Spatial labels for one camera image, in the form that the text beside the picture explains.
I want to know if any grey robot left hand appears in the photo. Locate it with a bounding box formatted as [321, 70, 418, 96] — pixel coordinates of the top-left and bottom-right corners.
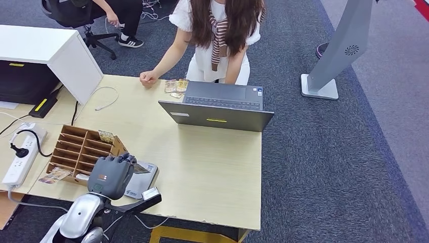
[87, 152, 138, 201]

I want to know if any person's right hand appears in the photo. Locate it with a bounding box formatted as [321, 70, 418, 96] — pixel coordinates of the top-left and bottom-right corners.
[139, 70, 159, 89]

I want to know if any grey card reader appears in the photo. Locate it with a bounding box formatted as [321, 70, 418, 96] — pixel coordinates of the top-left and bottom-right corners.
[123, 160, 159, 200]

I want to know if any gold hotel room key card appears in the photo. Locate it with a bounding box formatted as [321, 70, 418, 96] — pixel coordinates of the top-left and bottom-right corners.
[98, 130, 115, 144]

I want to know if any brown slotted card holder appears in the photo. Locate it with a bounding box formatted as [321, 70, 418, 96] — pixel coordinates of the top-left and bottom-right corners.
[45, 125, 130, 187]

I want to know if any patterned room key card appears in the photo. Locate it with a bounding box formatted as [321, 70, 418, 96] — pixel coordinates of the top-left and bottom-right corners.
[37, 167, 73, 185]

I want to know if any seated person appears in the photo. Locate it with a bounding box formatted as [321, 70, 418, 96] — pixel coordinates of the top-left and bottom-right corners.
[91, 0, 145, 49]

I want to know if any grey laptop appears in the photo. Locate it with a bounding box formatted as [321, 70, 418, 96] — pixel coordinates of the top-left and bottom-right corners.
[158, 80, 276, 133]

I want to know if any white power strip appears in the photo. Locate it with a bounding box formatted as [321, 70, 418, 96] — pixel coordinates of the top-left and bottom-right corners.
[2, 122, 48, 188]

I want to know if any black box with yellow label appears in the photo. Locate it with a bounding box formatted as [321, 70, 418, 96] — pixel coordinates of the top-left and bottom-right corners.
[28, 90, 64, 118]

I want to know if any black office chair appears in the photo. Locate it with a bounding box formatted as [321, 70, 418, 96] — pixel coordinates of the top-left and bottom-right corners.
[40, 0, 118, 61]

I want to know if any black monitor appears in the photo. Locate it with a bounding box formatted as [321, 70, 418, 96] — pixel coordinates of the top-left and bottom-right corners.
[0, 60, 61, 105]

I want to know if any purple round base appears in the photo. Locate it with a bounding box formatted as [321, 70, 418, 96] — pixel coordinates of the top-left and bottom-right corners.
[316, 42, 331, 60]

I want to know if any grey kiosk stand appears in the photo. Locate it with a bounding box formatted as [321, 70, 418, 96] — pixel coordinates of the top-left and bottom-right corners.
[301, 0, 374, 101]

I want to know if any red floor strip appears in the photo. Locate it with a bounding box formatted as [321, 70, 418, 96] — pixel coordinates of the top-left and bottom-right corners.
[413, 0, 429, 23]

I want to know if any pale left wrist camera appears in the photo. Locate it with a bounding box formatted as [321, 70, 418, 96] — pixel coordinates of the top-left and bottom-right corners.
[102, 186, 163, 216]

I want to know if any white USB cable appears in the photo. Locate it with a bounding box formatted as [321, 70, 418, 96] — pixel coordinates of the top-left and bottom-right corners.
[73, 86, 120, 123]

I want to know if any white cable tangle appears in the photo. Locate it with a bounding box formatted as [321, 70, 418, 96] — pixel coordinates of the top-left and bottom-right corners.
[140, 0, 171, 22]

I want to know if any white floor cable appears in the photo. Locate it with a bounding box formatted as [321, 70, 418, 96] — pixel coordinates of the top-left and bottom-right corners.
[102, 214, 170, 242]

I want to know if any grey power strip cord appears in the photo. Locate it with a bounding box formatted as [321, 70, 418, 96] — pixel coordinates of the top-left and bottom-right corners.
[7, 186, 69, 213]

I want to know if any black plug with cable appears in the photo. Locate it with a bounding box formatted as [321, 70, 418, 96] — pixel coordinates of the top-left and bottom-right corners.
[10, 100, 79, 159]

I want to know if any white charger with cable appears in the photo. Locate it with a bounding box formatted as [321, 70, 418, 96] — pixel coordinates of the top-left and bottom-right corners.
[12, 121, 38, 143]

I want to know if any thin black desk cable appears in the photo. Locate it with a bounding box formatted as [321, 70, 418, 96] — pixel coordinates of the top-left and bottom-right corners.
[0, 114, 31, 137]

